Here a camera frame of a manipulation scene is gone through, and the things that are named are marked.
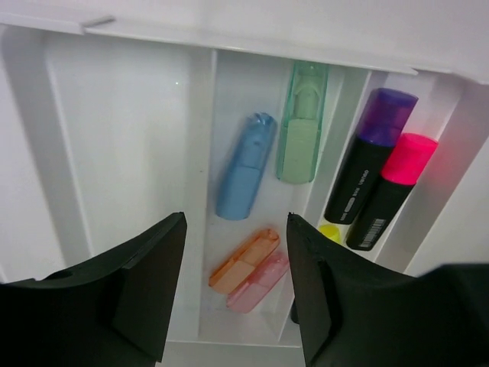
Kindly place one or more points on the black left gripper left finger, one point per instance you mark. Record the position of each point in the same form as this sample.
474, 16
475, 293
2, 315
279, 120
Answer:
111, 310

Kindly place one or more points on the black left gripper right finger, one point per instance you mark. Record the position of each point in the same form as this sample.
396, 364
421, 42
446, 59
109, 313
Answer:
353, 312

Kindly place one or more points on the yellow black highlighter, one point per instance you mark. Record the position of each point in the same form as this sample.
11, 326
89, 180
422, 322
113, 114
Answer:
331, 232

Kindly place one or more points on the orange eraser case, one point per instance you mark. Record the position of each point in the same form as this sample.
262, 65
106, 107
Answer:
237, 267

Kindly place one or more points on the pink black highlighter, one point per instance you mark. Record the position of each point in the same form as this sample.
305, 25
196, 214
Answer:
397, 179

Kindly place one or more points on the blue eraser case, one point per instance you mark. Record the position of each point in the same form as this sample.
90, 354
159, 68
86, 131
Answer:
244, 172

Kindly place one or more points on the purple black highlighter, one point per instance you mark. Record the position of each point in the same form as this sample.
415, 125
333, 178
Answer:
378, 130

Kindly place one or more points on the green eraser case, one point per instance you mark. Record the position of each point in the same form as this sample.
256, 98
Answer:
301, 125

